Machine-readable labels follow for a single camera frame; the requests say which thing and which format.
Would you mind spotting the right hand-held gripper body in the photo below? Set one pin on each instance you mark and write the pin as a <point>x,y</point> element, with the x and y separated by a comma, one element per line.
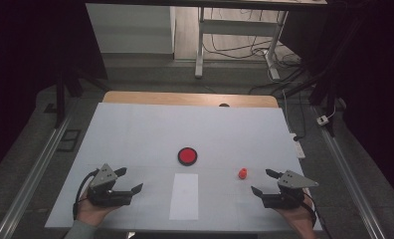
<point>284,199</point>

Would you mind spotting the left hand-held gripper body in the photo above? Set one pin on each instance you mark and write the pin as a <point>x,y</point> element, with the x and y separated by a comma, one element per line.
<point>105,196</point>

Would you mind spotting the orange plastic pawn piece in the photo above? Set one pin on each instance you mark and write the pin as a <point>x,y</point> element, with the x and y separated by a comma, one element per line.
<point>242,173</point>

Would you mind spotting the red round dish black rim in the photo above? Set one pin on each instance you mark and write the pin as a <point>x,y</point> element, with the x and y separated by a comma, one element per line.
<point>187,156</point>

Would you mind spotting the person's left hand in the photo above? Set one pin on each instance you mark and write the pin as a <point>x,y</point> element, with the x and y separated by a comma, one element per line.
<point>90,214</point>

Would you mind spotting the person's right hand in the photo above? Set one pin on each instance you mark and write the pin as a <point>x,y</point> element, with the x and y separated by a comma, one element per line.
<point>299,219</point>

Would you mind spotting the white paper card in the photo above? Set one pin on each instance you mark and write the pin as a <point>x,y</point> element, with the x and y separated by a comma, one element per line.
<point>184,195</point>

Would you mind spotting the black floor socket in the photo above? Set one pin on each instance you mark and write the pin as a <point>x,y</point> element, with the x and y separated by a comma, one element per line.
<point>68,140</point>

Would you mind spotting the white adapter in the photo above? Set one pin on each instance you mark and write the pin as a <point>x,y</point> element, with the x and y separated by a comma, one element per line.
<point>322,120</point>

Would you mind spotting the dark table grommet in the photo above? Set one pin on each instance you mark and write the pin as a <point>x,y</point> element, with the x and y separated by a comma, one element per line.
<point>224,105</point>

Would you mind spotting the black tripod stand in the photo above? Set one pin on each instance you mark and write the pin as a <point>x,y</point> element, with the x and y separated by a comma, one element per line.
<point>59,99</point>
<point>331,96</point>

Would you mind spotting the black curtain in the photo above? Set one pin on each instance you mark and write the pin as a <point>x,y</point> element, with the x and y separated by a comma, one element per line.
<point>370,83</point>
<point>26,66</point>

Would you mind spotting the white cabinet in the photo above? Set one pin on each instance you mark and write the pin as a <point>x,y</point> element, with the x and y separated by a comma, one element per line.
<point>132,30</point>

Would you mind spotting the metal floor rail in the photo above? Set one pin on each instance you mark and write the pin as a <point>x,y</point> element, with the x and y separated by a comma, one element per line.
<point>347,172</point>
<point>32,172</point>

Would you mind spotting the white desk frame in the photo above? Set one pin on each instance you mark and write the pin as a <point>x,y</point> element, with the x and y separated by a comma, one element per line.
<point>200,49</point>

